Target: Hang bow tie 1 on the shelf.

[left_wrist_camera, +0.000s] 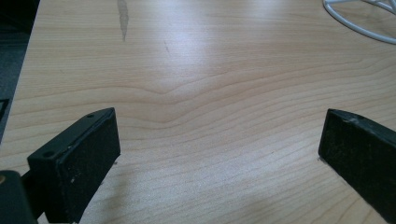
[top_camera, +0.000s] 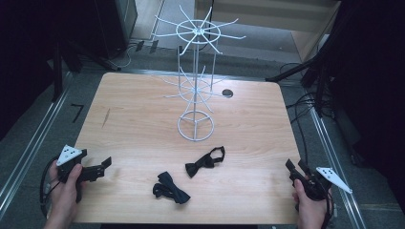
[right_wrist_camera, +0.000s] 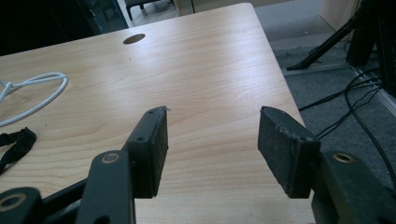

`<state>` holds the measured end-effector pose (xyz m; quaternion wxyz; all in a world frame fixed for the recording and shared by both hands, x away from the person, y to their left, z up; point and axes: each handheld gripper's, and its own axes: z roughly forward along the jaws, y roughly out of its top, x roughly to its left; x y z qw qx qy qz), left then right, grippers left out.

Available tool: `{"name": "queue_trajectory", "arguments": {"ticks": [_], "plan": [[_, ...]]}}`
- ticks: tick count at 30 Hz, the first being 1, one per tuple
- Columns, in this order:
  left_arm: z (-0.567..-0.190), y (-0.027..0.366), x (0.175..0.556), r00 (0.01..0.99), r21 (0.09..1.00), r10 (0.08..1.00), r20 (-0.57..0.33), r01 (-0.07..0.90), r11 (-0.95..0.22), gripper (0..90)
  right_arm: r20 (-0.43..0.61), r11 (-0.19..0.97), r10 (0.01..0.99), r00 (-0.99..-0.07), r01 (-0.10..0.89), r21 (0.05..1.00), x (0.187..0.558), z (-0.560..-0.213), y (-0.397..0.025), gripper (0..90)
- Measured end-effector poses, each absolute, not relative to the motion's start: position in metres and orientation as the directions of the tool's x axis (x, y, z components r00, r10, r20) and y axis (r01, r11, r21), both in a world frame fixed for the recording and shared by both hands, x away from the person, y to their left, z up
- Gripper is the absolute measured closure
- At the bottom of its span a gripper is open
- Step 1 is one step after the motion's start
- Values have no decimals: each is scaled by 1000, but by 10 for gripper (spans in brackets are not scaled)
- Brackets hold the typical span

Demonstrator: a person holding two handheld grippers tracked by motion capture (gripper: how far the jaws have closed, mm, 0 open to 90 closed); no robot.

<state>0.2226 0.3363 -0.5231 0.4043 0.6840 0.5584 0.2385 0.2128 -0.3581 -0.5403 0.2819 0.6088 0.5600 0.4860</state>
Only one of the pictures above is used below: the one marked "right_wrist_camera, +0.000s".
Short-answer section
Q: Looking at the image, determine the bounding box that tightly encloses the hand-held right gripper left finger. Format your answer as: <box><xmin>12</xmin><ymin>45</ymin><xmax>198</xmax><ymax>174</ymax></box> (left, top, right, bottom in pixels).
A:
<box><xmin>124</xmin><ymin>105</ymin><xmax>169</xmax><ymax>200</ymax></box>

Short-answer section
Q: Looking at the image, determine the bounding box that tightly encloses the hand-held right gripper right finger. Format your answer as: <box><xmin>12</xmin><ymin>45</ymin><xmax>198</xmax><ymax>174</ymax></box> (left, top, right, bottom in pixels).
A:
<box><xmin>257</xmin><ymin>105</ymin><xmax>322</xmax><ymax>200</ymax></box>

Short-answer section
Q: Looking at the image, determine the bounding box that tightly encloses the white wire display rack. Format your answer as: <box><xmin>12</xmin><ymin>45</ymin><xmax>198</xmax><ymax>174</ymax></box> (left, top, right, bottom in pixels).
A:
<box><xmin>0</xmin><ymin>71</ymin><xmax>69</xmax><ymax>128</ymax></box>

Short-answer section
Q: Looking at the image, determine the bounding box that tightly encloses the black bow tie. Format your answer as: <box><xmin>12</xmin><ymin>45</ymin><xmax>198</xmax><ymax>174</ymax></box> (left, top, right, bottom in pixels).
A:
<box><xmin>0</xmin><ymin>126</ymin><xmax>38</xmax><ymax>175</ymax></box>

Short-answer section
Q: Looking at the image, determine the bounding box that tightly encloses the dark chair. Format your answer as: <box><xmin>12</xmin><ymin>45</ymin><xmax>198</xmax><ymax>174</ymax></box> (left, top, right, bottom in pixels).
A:
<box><xmin>123</xmin><ymin>0</ymin><xmax>176</xmax><ymax>21</ymax></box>

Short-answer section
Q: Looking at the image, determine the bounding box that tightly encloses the dark cabinet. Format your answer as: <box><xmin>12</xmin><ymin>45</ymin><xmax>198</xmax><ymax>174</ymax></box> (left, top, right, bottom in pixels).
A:
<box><xmin>0</xmin><ymin>0</ymin><xmax>129</xmax><ymax>57</ymax></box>

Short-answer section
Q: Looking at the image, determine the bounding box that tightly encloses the black floor cable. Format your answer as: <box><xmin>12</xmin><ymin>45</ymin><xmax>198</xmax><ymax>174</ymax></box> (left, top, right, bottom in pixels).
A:
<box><xmin>343</xmin><ymin>68</ymin><xmax>396</xmax><ymax>189</ymax></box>
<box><xmin>298</xmin><ymin>78</ymin><xmax>382</xmax><ymax>112</ymax></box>

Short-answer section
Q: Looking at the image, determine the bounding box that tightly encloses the aluminium floor rail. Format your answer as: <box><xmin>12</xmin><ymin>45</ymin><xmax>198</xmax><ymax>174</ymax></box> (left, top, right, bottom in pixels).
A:
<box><xmin>351</xmin><ymin>65</ymin><xmax>396</xmax><ymax>117</ymax></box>

